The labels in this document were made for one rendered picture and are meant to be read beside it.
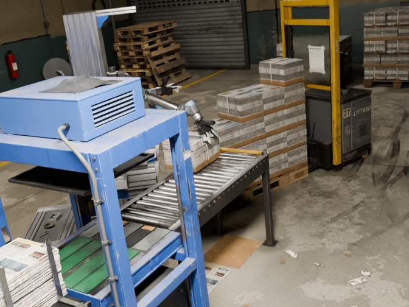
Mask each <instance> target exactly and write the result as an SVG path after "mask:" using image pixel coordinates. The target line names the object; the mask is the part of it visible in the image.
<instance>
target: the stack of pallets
mask: <svg viewBox="0 0 409 307"><path fill-rule="evenodd" d="M168 23H170V27H166V28H164V27H165V24H168ZM153 27H156V28H153ZM174 27H177V21H176V20H175V21H155V22H147V23H142V24H137V25H133V26H128V27H123V28H119V29H115V31H116V36H114V44H113V46H114V50H115V51H116V52H117V57H118V61H119V62H118V63H120V66H121V69H120V70H118V71H122V72H125V73H126V72H128V73H127V74H129V75H131V76H132V77H140V78H141V86H142V87H143V88H144V87H147V86H149V89H152V88H157V87H158V85H156V80H155V76H154V75H153V73H152V67H150V62H149V61H148V60H147V57H146V54H148V53H150V52H153V51H157V50H159V49H162V48H166V47H164V44H167V43H169V46H172V45H175V42H176V41H175V40H172V34H174V32H173V28H174ZM152 28H153V29H152ZM164 30H166V31H167V34H162V31H164ZM123 31H127V33H123ZM149 34H153V35H149ZM163 37H165V38H166V40H165V41H161V38H163ZM122 38H126V39H125V40H122ZM124 45H126V46H124ZM121 46H124V47H121ZM124 52H128V53H125V54H124ZM126 58H129V59H127V60H126ZM127 65H130V66H127Z"/></svg>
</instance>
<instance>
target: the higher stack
mask: <svg viewBox="0 0 409 307"><path fill-rule="evenodd" d="M259 74H260V79H264V80H271V81H272V80H274V81H278V82H288V81H290V80H294V79H298V78H301V77H304V69H303V59H298V58H284V57H278V58H272V59H269V60H264V61H262V62H259ZM261 84H263V85H269V86H270V85H271V84H266V83H261ZM271 86H279V85H271ZM279 87H282V88H284V99H285V100H284V101H285V102H284V103H285V105H286V104H290V103H292V102H296V101H300V100H302V99H305V86H304V82H298V83H294V84H291V85H288V86H279ZM284 110H285V119H286V126H289V125H292V124H295V123H297V122H301V121H304V120H306V109H305V104H304V103H303V104H299V105H295V106H293V107H290V108H286V109H284ZM285 131H287V147H290V146H293V145H295V144H298V143H301V142H303V141H306V138H307V137H306V134H307V129H306V125H305V124H303V125H300V126H297V127H295V128H292V129H289V130H285ZM287 156H288V167H289V168H290V167H292V166H294V165H297V164H300V163H302V162H304V161H307V160H308V159H307V145H306V144H305V145H303V146H300V147H297V148H295V149H292V150H290V151H287ZM288 174H289V182H290V184H291V183H293V182H296V181H298V180H300V179H302V178H305V177H307V176H309V175H308V164H306V165H304V166H301V167H299V168H296V169H294V170H292V171H288Z"/></svg>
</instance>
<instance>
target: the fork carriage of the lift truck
mask: <svg viewBox="0 0 409 307"><path fill-rule="evenodd" d="M306 140H307V144H306V145H307V159H308V164H310V163H315V164H317V165H318V166H319V167H321V168H325V169H329V168H331V165H330V143H328V142H325V141H320V140H317V139H313V138H308V137H307V138H306Z"/></svg>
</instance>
